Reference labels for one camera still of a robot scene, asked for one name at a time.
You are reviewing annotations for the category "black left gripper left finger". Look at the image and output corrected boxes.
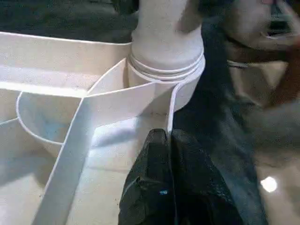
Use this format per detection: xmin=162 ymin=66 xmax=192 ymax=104
xmin=118 ymin=128 xmax=175 ymax=225

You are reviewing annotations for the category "white plastic table top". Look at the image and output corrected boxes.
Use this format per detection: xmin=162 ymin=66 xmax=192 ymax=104
xmin=0 ymin=31 xmax=206 ymax=225

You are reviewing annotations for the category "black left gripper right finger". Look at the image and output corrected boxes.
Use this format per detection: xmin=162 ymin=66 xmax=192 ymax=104
xmin=170 ymin=129 xmax=240 ymax=225

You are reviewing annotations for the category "white plastic table leg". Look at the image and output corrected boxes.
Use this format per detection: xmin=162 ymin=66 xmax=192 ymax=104
xmin=129 ymin=0 xmax=205 ymax=83

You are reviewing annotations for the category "black work mat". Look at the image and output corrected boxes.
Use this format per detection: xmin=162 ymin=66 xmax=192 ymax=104
xmin=0 ymin=0 xmax=270 ymax=225

